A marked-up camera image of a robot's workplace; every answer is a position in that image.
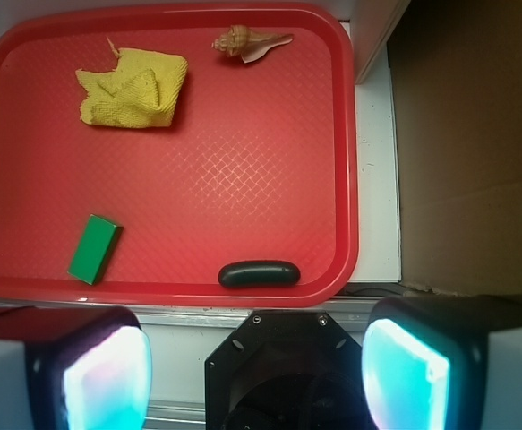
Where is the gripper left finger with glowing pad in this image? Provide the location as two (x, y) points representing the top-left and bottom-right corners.
(0, 306), (152, 429)

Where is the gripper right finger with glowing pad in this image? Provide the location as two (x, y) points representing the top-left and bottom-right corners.
(362, 295), (522, 429)

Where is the yellow knitted cloth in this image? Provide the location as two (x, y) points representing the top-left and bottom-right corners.
(75, 44), (188, 129)

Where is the green rectangular block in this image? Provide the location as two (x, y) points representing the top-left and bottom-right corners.
(67, 214), (124, 285)

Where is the dark green cucumber toy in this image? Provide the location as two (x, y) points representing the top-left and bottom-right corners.
(218, 260), (301, 288)

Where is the red plastic tray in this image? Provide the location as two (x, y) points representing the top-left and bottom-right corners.
(0, 3), (359, 307)

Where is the brown cardboard box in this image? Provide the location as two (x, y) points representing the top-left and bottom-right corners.
(388, 1), (522, 294)

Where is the beige spiral seashell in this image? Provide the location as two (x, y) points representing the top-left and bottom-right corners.
(211, 24), (295, 64)

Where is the black octagonal mount plate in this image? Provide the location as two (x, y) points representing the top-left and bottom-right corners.
(204, 310), (375, 429)

